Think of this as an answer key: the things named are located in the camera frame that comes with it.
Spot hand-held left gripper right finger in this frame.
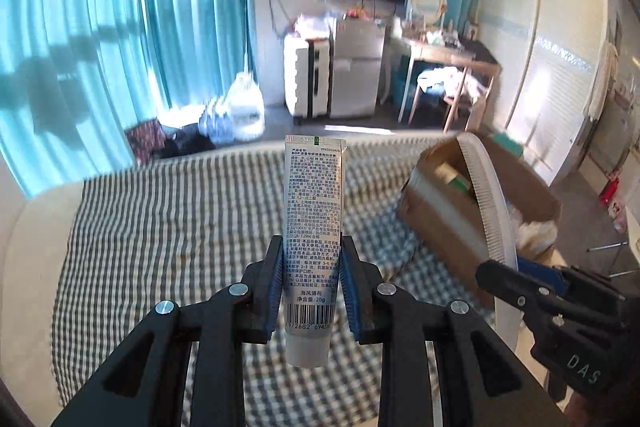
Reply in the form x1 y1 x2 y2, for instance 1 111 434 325
339 234 573 427

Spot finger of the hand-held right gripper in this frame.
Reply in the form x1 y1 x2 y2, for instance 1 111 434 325
475 259 566 315
515 256 569 297

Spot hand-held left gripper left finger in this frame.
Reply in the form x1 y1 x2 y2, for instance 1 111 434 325
50 234 286 427

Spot white comb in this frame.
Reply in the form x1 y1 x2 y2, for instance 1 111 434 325
457 132 518 270

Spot white toothpaste tube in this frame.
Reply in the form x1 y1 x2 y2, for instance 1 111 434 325
282 134 347 367

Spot brown cardboard box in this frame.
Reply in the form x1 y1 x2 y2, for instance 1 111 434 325
396 133 563 308

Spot person's right forearm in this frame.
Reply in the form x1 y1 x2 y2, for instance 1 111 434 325
564 392 603 427

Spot white cloth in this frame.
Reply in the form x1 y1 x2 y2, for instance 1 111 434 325
515 219 558 254

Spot metal stand legs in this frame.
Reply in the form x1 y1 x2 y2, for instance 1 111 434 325
587 241 640 279

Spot red fire extinguisher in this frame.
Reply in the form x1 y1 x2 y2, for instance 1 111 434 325
598 174 623 208

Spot green medicine box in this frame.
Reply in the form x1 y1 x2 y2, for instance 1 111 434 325
492 133 525 162

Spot grey checkered blanket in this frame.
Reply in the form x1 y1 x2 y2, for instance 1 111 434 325
50 137 501 427

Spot dark cloth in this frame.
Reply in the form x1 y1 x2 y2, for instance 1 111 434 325
160 127 216 158

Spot pack of water bottles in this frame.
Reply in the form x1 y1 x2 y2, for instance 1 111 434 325
198 97 236 144

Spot white plastic bag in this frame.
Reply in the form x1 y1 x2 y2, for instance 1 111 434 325
226 73 266 142

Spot wooden chair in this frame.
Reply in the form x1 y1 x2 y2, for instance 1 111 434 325
415 72 488 122

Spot patterned bag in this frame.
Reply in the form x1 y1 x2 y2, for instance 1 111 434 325
125 119 168 165

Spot white drawer cabinet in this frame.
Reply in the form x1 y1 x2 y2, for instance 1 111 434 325
283 33 333 125

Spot white louvred wardrobe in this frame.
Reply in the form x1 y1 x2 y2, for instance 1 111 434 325
480 0 618 188

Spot clothes pile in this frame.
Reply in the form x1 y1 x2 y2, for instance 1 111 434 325
417 67 481 98

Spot silver fridge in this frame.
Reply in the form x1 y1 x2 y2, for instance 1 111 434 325
330 18 387 118

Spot black bag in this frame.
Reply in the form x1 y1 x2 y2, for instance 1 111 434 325
457 38 498 64

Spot wooden desk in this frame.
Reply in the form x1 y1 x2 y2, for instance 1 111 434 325
397 34 502 132

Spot plastic bags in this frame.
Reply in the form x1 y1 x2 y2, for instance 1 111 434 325
292 12 333 38

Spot black wall cable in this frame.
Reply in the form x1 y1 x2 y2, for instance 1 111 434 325
267 0 291 32

